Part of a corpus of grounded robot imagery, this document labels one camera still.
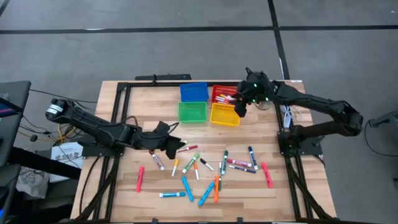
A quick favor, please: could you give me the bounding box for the thin purple Expo marker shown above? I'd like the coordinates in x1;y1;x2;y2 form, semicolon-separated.
228;164;257;174

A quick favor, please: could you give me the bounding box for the white printed paper sheet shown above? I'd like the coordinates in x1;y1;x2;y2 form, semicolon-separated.
50;141;85;184

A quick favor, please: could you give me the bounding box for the dark grey floor stand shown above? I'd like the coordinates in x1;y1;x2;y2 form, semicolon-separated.
368;108;398;129

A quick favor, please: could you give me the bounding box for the red plastic basket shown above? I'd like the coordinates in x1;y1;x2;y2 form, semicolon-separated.
211;85;241;106

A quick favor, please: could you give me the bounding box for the yellow cable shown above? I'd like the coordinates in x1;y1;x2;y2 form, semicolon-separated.
17;123;78;144

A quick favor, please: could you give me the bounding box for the thick magenta Expo marker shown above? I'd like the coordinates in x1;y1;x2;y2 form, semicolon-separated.
226;159;253;169

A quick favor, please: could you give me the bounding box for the black diagonal beam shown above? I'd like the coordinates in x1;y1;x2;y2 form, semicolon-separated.
7;146;82;180

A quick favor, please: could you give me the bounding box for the pink highlighter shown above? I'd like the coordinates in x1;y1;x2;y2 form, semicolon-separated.
261;162;275;189
135;165;146;194

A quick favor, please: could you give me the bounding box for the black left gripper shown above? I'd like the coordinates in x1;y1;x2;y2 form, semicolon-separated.
136;120;187;152

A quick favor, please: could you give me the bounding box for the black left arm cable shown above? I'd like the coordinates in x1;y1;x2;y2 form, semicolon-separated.
123;115;181;132

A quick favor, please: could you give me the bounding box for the thick red Expo marker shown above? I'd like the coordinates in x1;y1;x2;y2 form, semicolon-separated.
149;151;165;172

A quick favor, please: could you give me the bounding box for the white bulb lamp wooden base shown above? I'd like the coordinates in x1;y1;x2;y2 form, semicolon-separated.
254;99;274;111

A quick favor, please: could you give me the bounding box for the grey patterned cloth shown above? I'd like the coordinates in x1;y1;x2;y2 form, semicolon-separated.
15;166;51;200

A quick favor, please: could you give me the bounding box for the black bar device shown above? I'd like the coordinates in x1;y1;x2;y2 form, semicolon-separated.
134;73;193;82

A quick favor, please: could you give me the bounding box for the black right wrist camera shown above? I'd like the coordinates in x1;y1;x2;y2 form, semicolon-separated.
234;101;249;118

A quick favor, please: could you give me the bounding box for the white power strip with cord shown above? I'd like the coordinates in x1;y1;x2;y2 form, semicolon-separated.
279;104;305;129

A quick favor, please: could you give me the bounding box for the open laptop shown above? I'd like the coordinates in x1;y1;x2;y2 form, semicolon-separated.
0;92;23;118

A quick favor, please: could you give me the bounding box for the green plastic basket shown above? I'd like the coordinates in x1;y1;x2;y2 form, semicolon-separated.
178;101;208;124

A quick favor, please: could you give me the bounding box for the dark grey side desk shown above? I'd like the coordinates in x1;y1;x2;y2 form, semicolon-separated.
0;80;32;167

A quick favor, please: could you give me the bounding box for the thick light green Expo marker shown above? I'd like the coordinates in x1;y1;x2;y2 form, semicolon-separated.
182;152;200;174

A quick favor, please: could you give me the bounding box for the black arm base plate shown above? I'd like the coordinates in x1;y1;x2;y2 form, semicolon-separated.
277;129;325;157
77;136;126;158

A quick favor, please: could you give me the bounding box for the thick dark green Expo marker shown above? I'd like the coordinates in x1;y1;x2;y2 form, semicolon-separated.
220;150;229;175

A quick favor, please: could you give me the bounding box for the orange Sharpie highlighter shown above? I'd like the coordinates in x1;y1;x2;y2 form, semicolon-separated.
213;174;220;204

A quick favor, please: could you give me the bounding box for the yellow plastic basket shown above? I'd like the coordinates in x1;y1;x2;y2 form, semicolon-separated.
210;102;242;128

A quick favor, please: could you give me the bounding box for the thin red capped marker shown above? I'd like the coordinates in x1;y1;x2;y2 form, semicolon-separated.
177;145;199;154

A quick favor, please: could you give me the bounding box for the thin black capped marker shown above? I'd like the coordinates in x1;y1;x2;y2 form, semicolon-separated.
200;158;215;172

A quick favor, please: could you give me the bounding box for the thick blue Expo marker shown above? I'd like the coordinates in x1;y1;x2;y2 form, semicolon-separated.
248;146;259;171

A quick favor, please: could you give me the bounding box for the light blue highlighter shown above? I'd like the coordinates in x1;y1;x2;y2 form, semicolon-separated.
181;175;195;203
198;181;216;207

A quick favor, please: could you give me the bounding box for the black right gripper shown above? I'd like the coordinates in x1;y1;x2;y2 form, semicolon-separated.
236;70;276;104

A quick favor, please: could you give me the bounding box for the blue plastic basket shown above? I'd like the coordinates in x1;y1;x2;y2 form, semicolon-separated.
179;82;210;103

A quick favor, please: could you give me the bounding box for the thick teal Expo marker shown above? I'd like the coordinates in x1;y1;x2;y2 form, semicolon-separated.
159;191;187;198

